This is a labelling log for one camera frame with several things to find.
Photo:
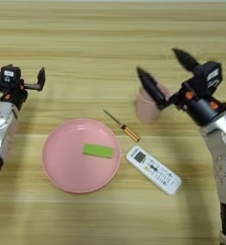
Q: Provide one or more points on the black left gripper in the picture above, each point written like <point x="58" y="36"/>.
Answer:
<point x="16" y="95"/>

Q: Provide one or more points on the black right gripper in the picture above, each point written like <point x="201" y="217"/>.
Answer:
<point x="198" y="106"/>

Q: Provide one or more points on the pink plastic cup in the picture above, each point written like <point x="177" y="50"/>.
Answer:
<point x="146" y="110"/>

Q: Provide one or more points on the green rectangular block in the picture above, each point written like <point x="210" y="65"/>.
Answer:
<point x="98" y="151"/>

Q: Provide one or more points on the white remote control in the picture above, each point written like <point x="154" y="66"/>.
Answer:
<point x="154" y="169"/>

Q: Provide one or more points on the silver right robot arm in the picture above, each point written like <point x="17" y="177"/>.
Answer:
<point x="221" y="150"/>

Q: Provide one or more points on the left black box white label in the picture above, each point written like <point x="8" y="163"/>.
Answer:
<point x="9" y="76"/>

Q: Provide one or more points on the black box white label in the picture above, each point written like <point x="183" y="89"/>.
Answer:
<point x="9" y="76"/>
<point x="209" y="76"/>

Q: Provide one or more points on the right black box white label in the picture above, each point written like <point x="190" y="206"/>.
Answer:
<point x="209" y="76"/>

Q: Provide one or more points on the pink round plate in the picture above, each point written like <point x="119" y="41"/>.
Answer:
<point x="67" y="159"/>

